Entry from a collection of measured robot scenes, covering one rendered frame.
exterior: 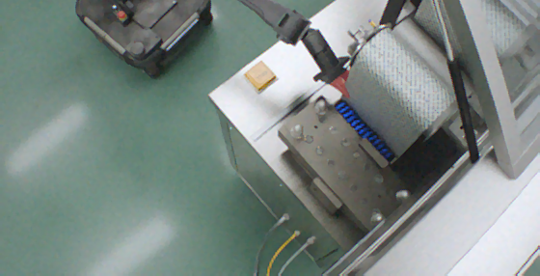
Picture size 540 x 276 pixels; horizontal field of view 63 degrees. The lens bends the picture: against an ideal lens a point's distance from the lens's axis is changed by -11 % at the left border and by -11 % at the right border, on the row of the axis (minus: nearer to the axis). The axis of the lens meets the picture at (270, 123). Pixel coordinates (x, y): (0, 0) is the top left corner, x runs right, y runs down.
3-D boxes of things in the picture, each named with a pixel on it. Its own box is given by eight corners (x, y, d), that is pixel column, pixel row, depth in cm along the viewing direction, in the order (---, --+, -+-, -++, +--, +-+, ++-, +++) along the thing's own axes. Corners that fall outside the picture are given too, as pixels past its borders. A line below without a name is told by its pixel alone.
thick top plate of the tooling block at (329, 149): (319, 101, 141) (321, 94, 136) (413, 204, 132) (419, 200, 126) (277, 136, 138) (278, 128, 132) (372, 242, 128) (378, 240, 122)
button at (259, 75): (261, 63, 153) (261, 59, 151) (276, 78, 151) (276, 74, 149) (244, 75, 152) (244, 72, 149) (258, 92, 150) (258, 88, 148)
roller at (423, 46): (404, 33, 133) (415, 11, 122) (468, 97, 127) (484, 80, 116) (375, 56, 130) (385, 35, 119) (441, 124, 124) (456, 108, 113)
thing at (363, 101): (341, 96, 137) (352, 69, 120) (398, 158, 132) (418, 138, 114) (339, 98, 137) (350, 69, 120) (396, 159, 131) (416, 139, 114)
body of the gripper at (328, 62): (314, 83, 131) (300, 61, 129) (341, 62, 134) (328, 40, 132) (325, 83, 125) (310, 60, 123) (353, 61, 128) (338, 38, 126)
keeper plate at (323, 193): (314, 184, 140) (318, 176, 129) (337, 209, 137) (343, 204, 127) (308, 189, 139) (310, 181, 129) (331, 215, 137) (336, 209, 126)
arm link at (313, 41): (299, 38, 124) (317, 26, 123) (296, 35, 130) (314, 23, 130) (313, 60, 125) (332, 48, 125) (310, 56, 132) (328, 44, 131)
